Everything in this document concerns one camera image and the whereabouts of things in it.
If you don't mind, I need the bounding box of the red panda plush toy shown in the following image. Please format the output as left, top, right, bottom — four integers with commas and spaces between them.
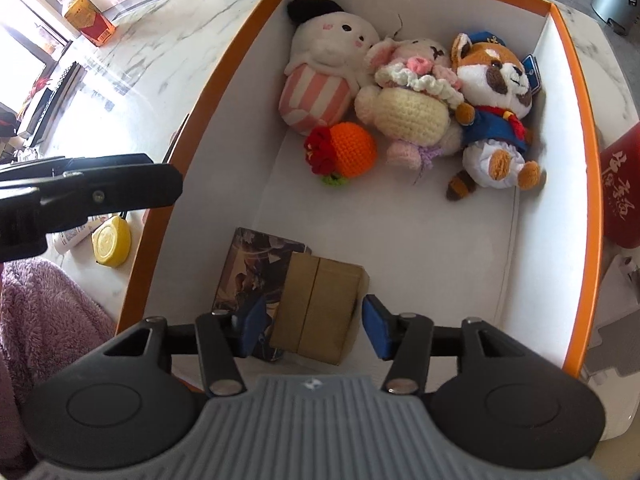
446, 33, 547, 202

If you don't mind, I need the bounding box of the orange crochet ball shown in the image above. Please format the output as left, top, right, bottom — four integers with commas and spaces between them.
304, 122, 378, 190

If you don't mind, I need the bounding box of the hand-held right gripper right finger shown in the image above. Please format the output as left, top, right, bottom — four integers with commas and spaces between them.
361, 293, 533, 396

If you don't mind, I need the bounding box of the kraft cardboard box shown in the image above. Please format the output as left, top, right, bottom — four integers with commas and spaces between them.
269, 252, 370, 366

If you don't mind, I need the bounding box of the red mug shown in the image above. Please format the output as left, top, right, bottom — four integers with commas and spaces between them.
598, 122, 640, 251

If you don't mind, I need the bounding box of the black remote control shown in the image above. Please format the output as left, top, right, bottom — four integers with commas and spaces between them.
17, 60, 88, 148

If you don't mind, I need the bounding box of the purple fuzzy cloth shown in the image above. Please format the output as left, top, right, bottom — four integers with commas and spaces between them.
0, 258, 117, 480

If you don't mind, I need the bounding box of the illustrated card box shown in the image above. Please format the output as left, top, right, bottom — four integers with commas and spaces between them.
212, 227, 313, 363

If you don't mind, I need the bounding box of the white plush with black hat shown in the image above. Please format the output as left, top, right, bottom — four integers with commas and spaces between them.
279, 0, 381, 137

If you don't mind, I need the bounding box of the crochet bunny plush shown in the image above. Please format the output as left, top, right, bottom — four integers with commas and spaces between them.
354, 35, 466, 183

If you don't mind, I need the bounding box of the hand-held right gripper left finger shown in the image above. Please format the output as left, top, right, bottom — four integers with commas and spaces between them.
102, 295, 275, 397

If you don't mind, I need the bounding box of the red feather ornament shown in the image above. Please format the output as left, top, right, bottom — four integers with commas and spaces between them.
27, 74, 56, 103

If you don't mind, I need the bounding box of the orange drink bottle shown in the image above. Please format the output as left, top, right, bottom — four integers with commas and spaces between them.
59, 0, 117, 47

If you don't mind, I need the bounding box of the yellow round container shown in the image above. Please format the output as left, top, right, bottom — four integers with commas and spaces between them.
91, 215, 132, 268

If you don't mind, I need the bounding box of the white chair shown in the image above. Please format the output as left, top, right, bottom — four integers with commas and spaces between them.
582, 247, 640, 442

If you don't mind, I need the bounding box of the white printed packet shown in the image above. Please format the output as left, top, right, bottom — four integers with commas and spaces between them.
52, 215, 108, 256

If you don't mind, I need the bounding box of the orange cardboard box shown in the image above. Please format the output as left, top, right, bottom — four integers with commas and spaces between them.
115, 0, 606, 396

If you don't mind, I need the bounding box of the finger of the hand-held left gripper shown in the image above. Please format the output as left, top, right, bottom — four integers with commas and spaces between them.
0, 153, 155, 181
36, 162, 184, 234

